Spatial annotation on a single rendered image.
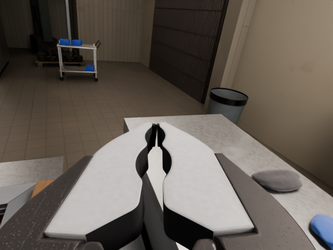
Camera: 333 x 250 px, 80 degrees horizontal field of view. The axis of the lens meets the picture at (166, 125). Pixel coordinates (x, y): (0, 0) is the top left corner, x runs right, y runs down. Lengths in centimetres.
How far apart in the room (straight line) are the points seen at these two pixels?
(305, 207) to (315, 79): 245
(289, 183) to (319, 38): 252
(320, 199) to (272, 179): 17
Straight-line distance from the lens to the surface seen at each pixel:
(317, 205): 86
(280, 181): 82
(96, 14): 741
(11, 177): 125
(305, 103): 318
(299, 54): 326
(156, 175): 70
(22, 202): 94
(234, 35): 364
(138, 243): 76
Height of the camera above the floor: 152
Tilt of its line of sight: 27 degrees down
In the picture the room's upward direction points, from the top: 9 degrees clockwise
